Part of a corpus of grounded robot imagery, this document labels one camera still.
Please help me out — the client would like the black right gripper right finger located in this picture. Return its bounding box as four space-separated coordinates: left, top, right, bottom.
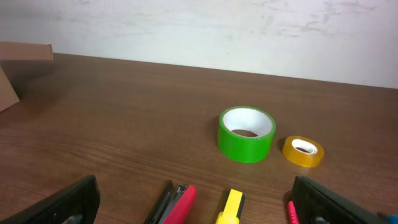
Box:
291 176 387 224

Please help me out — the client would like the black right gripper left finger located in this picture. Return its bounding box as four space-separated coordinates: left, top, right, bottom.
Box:
2 175 100 224

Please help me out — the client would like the orange utility knife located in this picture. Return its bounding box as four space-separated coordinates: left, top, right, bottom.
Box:
287 200 300 224

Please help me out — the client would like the small yellow tape roll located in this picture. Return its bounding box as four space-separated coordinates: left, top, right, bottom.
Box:
282 136 325 168

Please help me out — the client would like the yellow highlighter pen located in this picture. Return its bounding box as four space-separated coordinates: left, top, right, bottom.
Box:
216 189 246 224

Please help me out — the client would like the red black stapler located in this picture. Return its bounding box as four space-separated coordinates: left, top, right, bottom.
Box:
144 180 197 224

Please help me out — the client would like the green tape roll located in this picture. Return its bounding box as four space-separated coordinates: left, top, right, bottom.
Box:
217 106 276 164

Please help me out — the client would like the brown cardboard box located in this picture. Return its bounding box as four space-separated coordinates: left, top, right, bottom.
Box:
1 41 53 111

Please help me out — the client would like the blue white marker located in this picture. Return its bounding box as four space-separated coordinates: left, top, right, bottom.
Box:
377 213 398 224

